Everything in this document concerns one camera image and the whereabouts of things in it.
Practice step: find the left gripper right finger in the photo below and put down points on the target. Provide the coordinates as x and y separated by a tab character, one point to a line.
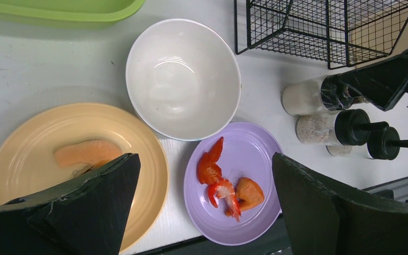
326	216

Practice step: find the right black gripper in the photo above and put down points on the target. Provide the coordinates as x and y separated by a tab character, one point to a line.
382	83

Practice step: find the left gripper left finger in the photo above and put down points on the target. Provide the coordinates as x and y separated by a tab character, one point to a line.
85	215

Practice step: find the white spice jar black cap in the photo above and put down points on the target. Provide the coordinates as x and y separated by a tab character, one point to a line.
325	94

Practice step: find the pepper grinder jar black lid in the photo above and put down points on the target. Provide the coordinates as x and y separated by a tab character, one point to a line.
345	128

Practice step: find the salt grinder jar black lid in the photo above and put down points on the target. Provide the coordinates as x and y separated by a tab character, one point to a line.
384	145

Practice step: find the dark mussel shell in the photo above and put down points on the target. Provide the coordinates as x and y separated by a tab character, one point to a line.
82	171

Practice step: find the orange melon slice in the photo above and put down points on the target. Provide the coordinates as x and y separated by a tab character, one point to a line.
95	153

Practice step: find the orange chicken wing piece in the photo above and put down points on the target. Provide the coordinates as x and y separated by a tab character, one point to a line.
248	193

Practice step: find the yellow plate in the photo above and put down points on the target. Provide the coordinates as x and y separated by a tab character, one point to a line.
27	163

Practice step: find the purple plate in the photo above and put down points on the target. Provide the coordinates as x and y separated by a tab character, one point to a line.
247	152

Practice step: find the red white shrimp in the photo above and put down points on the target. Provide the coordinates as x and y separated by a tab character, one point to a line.
223	189

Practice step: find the white ceramic bowl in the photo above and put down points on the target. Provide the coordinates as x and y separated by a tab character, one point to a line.
183	79

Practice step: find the green plastic tub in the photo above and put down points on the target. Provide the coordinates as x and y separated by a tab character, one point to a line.
70	14

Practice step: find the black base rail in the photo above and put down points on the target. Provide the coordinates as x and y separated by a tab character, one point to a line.
275	240

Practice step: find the black wire basket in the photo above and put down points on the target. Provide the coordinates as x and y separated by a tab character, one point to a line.
340	33

